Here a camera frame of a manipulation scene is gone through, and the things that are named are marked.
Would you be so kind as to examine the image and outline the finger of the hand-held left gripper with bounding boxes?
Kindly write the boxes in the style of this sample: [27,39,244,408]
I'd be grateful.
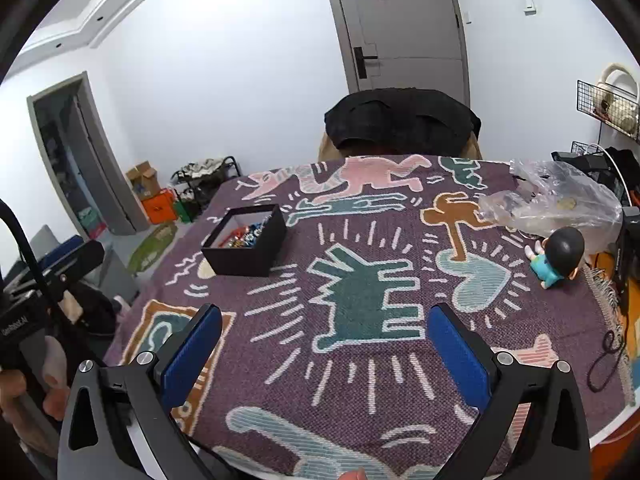
[47,241,106,286]

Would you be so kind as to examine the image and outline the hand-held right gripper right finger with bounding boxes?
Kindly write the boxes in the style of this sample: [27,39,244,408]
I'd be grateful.
[427,302,593,480]

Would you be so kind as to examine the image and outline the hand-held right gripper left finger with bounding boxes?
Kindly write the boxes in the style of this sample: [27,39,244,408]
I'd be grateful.
[57,303,224,480]

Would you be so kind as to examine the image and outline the black jewelry box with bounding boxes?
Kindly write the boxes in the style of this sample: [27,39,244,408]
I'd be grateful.
[201,204,288,278]

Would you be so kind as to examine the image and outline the blue knotted cord ornament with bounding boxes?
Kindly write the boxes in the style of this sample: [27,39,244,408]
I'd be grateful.
[246,219,272,245]

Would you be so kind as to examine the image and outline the person's left hand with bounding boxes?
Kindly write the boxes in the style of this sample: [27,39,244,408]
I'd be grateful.
[0,337,70,441]

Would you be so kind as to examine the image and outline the green floor mat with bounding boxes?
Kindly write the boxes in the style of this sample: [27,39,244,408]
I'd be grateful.
[127,222,178,273]

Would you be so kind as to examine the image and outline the grey open door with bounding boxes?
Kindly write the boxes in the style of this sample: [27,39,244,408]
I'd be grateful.
[60,92,138,235]

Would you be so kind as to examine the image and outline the orange box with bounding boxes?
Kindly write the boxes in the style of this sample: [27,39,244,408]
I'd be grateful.
[141,187,178,226]

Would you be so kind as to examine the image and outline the cardboard box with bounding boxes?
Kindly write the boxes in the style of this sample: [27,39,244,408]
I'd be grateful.
[125,161,162,200]

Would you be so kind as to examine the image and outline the green crate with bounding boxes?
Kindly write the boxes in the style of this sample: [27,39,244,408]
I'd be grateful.
[172,197,199,223]

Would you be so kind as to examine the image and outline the printed purple blanket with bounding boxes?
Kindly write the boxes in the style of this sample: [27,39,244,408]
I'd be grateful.
[102,154,636,480]

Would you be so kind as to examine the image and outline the black shoe rack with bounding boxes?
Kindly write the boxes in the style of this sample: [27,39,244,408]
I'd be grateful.
[171,156,242,211]

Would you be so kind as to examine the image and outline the black-haired doll figurine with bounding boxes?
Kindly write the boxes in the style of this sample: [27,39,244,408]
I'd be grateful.
[524,226,586,290]

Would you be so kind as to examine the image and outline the clear plastic bag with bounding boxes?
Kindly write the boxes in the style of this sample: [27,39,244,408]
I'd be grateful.
[477,159,625,256]

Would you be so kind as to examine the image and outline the black cloth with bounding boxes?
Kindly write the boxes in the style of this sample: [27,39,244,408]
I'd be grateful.
[324,87,482,157]

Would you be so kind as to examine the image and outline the white handbag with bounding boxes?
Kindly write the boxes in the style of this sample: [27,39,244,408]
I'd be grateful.
[597,62,640,136]

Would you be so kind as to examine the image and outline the black cable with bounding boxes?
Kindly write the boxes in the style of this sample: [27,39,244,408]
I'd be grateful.
[587,330,631,393]

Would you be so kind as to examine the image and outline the black wire rack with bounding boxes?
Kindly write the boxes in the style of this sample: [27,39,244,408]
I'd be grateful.
[576,79,640,141]

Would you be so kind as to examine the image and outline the black door handle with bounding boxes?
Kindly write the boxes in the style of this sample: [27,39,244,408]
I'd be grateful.
[353,46,379,79]

